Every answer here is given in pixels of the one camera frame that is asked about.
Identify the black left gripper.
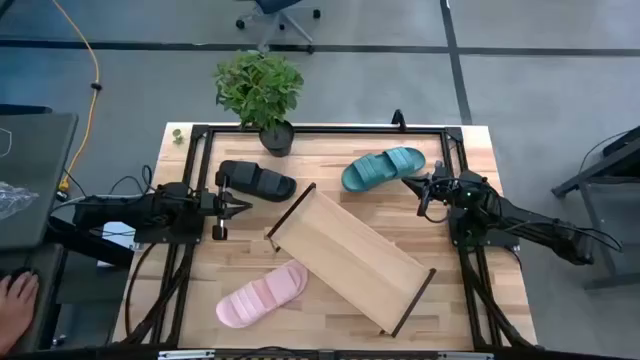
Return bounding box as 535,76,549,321
197,171,254,242

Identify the black cable loop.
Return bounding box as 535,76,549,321
107,164,156,197
418,177,451,225

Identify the long black arm cable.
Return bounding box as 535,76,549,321
499,219,625,254

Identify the pink slide sandal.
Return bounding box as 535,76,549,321
215,258,310,330

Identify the black aluminium table frame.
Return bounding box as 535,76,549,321
119,123,539,351

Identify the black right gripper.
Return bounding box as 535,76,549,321
401,160,467,212

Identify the dark side table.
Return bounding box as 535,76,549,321
551,124,640,291

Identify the green leafy plant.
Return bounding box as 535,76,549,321
213,49,305,132

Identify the black slide sandal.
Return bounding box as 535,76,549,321
218,159,298,204

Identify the teal slide sandal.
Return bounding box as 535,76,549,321
341,146,427,193

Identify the clear plastic bag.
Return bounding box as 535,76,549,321
0,180,40,221

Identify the person's hand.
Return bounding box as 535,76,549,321
0,271,40,354

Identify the yellow cable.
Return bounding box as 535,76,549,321
49,0,101,194

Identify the wooden shelf with black legs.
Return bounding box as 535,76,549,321
264,182,438,339

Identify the blue office chair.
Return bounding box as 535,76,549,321
234,0,322,55

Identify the black plant pot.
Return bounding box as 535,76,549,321
258,119,296,158

